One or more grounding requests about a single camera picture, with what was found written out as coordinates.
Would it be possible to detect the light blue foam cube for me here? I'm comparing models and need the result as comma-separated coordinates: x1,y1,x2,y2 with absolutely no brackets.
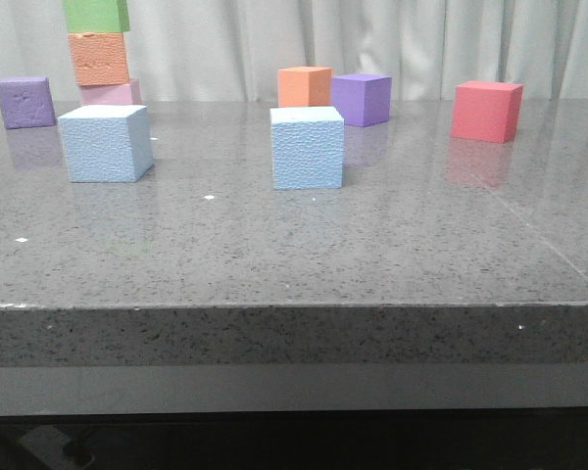
58,105,154,183
269,106,344,189

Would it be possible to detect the dark purple foam cube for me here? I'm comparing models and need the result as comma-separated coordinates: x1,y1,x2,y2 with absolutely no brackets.
331,73,392,127

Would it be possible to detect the grey pleated curtain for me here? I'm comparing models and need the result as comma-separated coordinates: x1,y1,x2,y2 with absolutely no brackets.
0,0,588,103

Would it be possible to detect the pink foam cube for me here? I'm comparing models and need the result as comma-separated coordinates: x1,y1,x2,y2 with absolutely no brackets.
78,78,142,106

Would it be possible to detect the red foam cube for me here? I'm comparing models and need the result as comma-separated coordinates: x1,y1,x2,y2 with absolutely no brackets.
451,80,524,143

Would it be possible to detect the stacked orange foam cube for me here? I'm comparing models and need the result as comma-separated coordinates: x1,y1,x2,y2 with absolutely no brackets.
68,32,129,86

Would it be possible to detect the light purple foam cube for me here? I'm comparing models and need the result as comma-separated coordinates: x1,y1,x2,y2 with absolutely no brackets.
0,76,56,129

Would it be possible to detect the green foam cube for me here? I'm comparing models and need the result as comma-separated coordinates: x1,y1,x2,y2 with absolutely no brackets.
62,0,130,33

